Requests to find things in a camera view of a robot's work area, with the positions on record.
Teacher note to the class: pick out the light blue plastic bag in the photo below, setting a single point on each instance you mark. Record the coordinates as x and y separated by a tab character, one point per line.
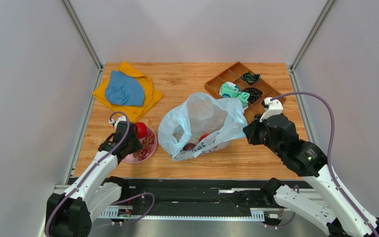
201	113

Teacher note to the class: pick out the blue cloth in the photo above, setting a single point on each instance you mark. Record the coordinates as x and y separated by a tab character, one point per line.
124	90

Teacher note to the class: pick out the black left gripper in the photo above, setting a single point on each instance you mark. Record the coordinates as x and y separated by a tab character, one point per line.
137	146

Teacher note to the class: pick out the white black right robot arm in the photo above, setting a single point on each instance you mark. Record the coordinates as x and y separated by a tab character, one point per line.
343	216

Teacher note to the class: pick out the black patterned sock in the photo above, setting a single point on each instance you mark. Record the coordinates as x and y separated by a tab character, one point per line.
251	78
254	94

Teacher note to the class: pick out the white cable duct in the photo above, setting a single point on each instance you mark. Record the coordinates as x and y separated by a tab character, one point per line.
255	215

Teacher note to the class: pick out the red strawberry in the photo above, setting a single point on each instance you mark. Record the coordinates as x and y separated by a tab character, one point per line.
204	136

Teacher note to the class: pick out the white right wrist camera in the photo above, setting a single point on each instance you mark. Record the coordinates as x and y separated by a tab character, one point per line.
272	107

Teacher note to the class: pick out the teal white sock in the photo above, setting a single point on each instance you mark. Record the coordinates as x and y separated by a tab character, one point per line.
229	90

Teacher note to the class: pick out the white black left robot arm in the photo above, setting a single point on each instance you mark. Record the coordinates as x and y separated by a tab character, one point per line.
72	213

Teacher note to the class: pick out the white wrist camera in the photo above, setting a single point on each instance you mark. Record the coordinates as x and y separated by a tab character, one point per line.
121	120
272	107

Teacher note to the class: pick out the red apple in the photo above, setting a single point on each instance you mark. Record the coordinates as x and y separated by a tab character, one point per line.
141	129

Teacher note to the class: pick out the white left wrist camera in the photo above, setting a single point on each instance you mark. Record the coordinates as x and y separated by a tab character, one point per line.
121	120

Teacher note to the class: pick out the purple grapes bunch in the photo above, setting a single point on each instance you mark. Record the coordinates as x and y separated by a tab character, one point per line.
149	143

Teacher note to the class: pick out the pink plate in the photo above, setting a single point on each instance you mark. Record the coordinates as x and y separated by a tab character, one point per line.
130	159

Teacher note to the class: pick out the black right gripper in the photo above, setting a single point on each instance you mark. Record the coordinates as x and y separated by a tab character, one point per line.
253	132

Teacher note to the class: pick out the wooden divided tray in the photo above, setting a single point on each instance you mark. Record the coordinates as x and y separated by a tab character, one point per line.
271	78

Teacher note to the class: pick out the aluminium frame rail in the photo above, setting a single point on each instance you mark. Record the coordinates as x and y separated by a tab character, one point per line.
74	18

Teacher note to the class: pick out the dark purple mangosteen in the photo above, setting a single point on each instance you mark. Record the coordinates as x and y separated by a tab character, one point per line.
189	146

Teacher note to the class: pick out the teal blue sock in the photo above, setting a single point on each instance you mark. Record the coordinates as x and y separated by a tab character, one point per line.
244	98

